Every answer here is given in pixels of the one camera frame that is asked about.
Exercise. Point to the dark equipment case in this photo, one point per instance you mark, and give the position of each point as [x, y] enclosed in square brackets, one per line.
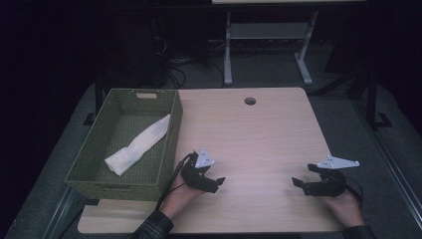
[139, 53]

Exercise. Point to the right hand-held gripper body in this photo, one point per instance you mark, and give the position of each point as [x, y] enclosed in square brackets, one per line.
[330, 186]

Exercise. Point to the person's left hand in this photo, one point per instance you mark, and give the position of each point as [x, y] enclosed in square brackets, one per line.
[180, 199]

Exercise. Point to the white towel with bear print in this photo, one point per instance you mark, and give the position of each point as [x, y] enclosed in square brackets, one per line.
[139, 146]

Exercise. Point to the desk with white metal frame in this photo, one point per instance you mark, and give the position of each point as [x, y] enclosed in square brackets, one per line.
[268, 30]

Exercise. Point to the black metal stand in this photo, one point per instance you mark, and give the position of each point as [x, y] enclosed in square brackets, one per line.
[373, 99]

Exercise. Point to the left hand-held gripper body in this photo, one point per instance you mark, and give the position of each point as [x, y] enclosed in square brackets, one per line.
[194, 174]

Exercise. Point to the green woven basket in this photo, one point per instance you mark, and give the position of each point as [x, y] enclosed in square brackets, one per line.
[132, 99]

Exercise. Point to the person's right hand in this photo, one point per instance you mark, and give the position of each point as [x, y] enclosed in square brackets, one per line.
[345, 209]

